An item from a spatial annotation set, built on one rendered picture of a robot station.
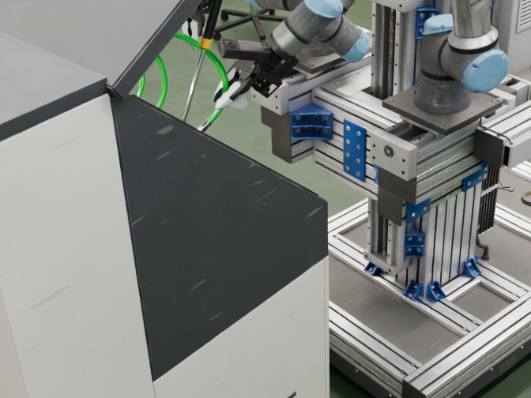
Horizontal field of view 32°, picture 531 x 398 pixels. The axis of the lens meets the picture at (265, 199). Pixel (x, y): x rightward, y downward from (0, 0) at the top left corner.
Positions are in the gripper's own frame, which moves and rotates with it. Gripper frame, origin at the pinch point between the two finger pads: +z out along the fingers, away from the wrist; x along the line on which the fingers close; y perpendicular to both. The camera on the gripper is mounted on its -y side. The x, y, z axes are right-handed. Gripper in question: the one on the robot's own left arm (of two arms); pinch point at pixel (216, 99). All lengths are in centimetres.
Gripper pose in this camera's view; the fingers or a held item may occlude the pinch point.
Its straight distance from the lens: 212.5
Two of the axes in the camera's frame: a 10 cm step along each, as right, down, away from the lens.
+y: 7.0, 3.8, 6.0
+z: -6.8, 6.0, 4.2
